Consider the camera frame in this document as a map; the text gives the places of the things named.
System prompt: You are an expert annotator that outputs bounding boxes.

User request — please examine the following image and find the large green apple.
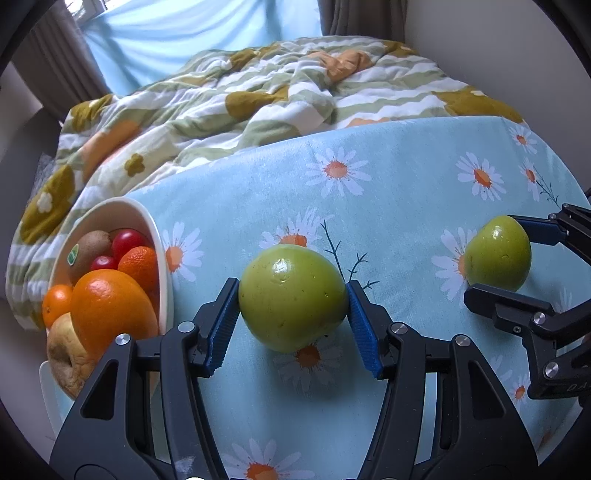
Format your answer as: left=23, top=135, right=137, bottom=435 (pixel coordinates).
left=238, top=244, right=349, bottom=353

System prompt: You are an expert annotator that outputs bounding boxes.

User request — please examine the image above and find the blue daisy tablecloth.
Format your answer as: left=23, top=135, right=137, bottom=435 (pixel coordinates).
left=52, top=115, right=591, bottom=480

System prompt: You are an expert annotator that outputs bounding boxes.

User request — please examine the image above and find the grey bed headboard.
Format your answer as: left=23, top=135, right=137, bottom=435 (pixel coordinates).
left=0, top=108, right=63, bottom=232

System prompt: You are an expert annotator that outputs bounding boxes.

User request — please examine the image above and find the wrinkled brownish apple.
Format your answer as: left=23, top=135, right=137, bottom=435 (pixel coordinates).
left=46, top=313, right=97, bottom=400

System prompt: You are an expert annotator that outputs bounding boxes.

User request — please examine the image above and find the small tangerine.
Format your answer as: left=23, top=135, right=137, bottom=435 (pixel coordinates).
left=118, top=246, right=159, bottom=292

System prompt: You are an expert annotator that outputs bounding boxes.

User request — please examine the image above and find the right brown curtain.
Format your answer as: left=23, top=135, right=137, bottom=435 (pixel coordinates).
left=318, top=0, right=408, bottom=41

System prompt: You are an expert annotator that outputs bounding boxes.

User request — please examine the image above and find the brown kiwi with sticker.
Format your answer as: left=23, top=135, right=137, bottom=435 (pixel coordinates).
left=66, top=230, right=112, bottom=285

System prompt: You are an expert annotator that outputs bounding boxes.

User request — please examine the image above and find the green striped floral quilt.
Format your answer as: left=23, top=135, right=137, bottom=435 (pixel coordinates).
left=5, top=36, right=532, bottom=330

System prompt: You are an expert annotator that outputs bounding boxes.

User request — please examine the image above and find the light blue window sheet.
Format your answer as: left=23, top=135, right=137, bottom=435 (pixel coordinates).
left=81, top=1, right=322, bottom=96

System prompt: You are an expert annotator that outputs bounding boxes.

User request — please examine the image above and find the left brown curtain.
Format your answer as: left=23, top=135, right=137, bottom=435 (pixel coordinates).
left=12, top=1, right=111, bottom=121

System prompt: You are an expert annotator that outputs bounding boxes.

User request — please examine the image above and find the red cherry tomato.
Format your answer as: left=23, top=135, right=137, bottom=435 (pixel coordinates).
left=90, top=255, right=118, bottom=271
left=111, top=229, right=148, bottom=263

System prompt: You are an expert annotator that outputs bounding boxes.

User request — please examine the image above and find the medium orange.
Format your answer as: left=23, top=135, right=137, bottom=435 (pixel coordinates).
left=42, top=284, right=72, bottom=329

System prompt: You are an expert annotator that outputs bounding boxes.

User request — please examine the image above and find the brown curtain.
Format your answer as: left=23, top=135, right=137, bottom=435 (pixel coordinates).
left=318, top=0, right=408, bottom=41
left=12, top=1, right=111, bottom=121

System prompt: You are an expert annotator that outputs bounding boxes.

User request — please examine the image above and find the large orange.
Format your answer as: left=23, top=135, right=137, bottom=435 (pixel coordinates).
left=70, top=269, right=159, bottom=360

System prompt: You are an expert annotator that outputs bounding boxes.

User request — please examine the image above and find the cream duck plate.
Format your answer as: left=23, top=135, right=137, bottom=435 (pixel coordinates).
left=45, top=197, right=175, bottom=402

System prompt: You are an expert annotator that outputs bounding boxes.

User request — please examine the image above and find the small green apple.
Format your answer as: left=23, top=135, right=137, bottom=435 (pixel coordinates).
left=464, top=215, right=532, bottom=292

